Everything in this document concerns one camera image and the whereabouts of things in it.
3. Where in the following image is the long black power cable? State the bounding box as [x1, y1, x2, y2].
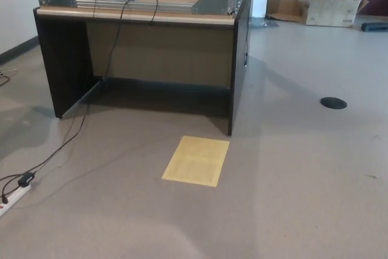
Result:
[30, 0, 130, 178]

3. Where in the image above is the white floor cable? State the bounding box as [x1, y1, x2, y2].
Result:
[0, 67, 18, 87]

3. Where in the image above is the open cardboard box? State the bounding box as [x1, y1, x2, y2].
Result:
[298, 0, 370, 28]

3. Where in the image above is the clear plastic wrap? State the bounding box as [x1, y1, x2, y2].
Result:
[250, 16, 281, 29]

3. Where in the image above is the yellow paper sheet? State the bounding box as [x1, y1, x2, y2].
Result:
[161, 135, 230, 187]

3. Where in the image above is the round black floor cover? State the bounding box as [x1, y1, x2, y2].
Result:
[320, 96, 348, 110]

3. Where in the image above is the dark wooden desk tan top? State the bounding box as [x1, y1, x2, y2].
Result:
[32, 0, 256, 137]

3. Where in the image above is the flat cardboard sheet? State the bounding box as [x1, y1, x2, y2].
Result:
[266, 0, 307, 23]

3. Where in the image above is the dark blue flat object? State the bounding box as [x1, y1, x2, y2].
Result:
[361, 22, 388, 33]

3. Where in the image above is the white power strip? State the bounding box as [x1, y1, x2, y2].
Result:
[0, 184, 32, 217]

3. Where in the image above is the black power adapter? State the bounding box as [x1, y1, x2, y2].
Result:
[17, 172, 36, 187]

